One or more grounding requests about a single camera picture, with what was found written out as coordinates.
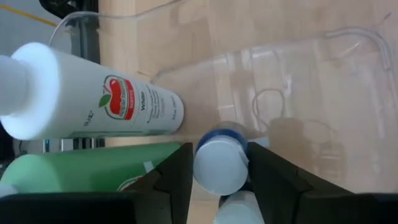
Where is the blue small paint bottle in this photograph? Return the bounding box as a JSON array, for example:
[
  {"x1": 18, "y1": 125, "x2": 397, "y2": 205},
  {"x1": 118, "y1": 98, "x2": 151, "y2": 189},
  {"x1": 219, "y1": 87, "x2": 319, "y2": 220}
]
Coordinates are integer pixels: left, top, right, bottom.
[{"x1": 192, "y1": 120, "x2": 250, "y2": 196}]

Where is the large white paint bottle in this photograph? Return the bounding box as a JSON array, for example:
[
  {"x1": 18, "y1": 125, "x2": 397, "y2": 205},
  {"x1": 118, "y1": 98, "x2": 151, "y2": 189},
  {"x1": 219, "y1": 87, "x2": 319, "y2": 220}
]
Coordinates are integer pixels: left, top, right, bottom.
[{"x1": 0, "y1": 42, "x2": 185, "y2": 141}]

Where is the white small paint bottle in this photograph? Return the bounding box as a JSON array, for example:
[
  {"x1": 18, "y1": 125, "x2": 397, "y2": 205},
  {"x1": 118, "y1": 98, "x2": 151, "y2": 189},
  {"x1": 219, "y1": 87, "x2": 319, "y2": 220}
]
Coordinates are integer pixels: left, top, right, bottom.
[{"x1": 213, "y1": 189, "x2": 266, "y2": 224}]

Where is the large green paint bottle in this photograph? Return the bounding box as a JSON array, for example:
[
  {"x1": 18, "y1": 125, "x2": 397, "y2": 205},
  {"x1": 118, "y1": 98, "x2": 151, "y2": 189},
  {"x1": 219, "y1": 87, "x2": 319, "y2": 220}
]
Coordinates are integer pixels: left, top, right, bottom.
[{"x1": 0, "y1": 141, "x2": 183, "y2": 198}]

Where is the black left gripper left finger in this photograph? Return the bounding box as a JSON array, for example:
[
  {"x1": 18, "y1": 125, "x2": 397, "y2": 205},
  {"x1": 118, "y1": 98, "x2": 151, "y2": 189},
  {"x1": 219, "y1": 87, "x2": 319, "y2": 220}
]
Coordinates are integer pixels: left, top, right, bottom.
[{"x1": 0, "y1": 142, "x2": 194, "y2": 224}]

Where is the clear plastic bin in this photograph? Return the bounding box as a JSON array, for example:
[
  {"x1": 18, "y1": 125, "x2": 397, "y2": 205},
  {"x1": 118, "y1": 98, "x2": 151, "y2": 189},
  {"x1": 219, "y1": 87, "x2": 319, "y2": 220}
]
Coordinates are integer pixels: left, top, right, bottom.
[{"x1": 48, "y1": 0, "x2": 398, "y2": 200}]

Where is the yellow hanging cable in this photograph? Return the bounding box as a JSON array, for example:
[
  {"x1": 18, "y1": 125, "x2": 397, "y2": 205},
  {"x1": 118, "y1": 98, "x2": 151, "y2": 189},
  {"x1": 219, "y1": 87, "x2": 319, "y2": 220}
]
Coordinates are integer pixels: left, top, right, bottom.
[{"x1": 0, "y1": 4, "x2": 59, "y2": 28}]

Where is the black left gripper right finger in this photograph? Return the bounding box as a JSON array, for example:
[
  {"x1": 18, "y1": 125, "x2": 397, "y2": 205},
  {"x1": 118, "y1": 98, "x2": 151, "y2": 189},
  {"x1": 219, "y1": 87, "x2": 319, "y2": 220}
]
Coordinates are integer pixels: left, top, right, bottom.
[{"x1": 246, "y1": 141, "x2": 398, "y2": 224}]

